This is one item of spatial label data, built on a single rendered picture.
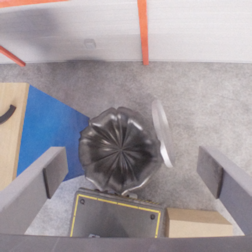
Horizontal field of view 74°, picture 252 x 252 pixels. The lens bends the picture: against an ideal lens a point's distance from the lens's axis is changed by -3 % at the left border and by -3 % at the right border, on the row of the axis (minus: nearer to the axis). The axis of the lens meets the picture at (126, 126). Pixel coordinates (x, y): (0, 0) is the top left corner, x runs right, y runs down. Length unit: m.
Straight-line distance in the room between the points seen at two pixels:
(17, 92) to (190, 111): 1.40
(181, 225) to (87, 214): 0.71
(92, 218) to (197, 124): 1.21
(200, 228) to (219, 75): 1.36
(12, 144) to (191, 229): 1.29
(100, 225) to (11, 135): 0.93
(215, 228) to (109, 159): 0.91
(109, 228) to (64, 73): 1.58
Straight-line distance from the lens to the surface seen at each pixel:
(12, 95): 1.04
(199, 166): 0.17
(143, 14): 1.32
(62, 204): 1.96
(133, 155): 1.16
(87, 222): 1.54
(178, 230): 1.51
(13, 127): 0.99
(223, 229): 1.57
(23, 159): 1.02
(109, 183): 1.06
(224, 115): 1.84
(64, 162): 0.17
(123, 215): 1.45
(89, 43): 1.65
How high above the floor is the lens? 1.68
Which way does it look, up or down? 78 degrees down
